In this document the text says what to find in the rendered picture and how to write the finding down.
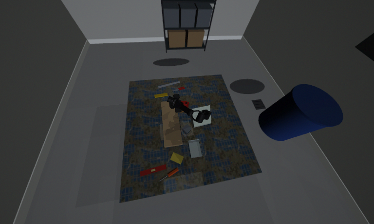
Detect tan floor panel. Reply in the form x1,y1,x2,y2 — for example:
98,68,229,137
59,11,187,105
161,101,183,148

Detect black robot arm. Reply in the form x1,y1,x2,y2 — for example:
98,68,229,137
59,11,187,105
167,96,212,123

